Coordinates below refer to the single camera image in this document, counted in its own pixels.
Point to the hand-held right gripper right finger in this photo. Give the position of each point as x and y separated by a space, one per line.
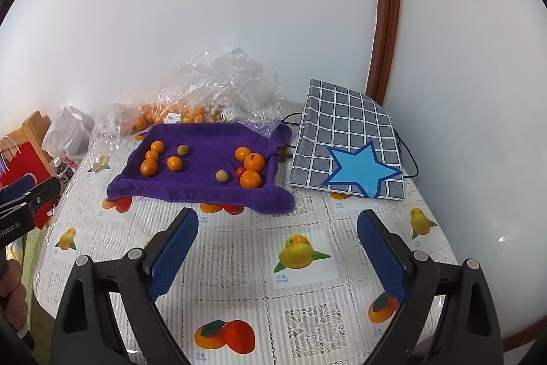
382 258

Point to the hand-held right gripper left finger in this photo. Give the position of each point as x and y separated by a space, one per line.
173 258

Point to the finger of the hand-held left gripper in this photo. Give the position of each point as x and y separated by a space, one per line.
19 184

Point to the small orange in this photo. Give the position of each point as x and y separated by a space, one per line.
148 167
151 155
157 146
174 163

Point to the small green fruit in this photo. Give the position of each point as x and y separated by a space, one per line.
221 176
183 150

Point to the red cherry tomato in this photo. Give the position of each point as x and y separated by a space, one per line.
240 172

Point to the large orange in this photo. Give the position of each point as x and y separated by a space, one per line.
254 162
250 179
242 153

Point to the purple towel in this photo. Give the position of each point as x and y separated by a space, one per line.
205 151

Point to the person's left hand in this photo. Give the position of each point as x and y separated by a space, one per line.
15 292

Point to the red paper bag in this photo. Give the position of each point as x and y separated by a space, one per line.
25 164

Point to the green yellow bedding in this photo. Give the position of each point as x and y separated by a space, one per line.
32 254

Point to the white cap bottle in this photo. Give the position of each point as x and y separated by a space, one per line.
57 162

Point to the dark labelled bottle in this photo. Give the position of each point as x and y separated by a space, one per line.
67 174

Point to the white plastic bag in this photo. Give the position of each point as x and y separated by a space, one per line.
68 125

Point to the fruit print lace tablecloth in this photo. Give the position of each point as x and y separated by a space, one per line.
256 228

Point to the small clear plastic bag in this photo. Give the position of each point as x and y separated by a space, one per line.
104 130

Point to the grey checkered bag blue star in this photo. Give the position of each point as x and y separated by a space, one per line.
342 121

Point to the pile of bagged oranges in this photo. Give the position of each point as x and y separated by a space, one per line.
188 115

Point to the large clear plastic bag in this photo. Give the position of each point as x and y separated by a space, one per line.
222 82

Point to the wooden chair frame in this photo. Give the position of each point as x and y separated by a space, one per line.
34 123

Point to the brown wooden door frame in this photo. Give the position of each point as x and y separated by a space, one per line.
386 6

